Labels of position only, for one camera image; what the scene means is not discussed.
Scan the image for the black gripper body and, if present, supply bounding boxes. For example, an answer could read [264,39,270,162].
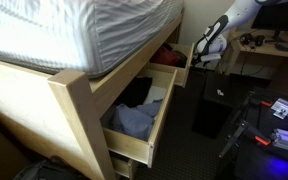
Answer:
[190,55,203,69]

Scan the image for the wooden drawer with dark clothes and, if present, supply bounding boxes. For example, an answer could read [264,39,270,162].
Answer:
[147,42,196,89]

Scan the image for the orange red cloth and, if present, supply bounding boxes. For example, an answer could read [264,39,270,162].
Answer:
[150,44,184,68]

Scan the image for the blue cloth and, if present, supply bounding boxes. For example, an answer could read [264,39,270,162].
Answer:
[101,98,164,142]

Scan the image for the wooden drawer with blue cloth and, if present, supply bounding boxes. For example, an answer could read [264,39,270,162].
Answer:
[100,68,178,168]

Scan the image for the low wooden drawer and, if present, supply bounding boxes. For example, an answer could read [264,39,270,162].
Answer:
[109,151,140,179]

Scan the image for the black speaker box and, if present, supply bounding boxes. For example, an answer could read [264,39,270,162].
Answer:
[192,68,245,139]

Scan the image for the black headphones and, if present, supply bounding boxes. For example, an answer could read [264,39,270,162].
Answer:
[239,32,266,48]

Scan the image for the wooden desk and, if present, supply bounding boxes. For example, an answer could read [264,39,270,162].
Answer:
[223,28,288,99]

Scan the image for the small black orange clamp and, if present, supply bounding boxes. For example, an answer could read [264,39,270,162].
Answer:
[245,90,274,108]

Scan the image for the black orange bar clamp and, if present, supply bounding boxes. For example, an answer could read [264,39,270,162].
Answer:
[218,119,272,160]

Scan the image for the black monitor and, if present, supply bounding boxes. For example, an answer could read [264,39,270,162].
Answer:
[251,1,288,42]

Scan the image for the black work table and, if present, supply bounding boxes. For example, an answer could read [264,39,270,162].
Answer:
[232,88,288,180]

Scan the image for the striped sheet mattress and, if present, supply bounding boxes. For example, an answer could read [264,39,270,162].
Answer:
[0,0,185,79]

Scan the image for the black backpack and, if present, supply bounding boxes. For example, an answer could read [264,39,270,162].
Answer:
[13,155,89,180]

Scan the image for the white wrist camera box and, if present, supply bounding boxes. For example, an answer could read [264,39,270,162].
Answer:
[199,53,223,63]

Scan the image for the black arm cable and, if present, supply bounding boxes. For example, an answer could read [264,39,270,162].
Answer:
[193,31,226,64]

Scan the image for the silver metal bracket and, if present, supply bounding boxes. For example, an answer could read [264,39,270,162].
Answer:
[270,97,288,120]

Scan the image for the wooden bed frame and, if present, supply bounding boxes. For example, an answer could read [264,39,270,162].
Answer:
[0,8,185,180]

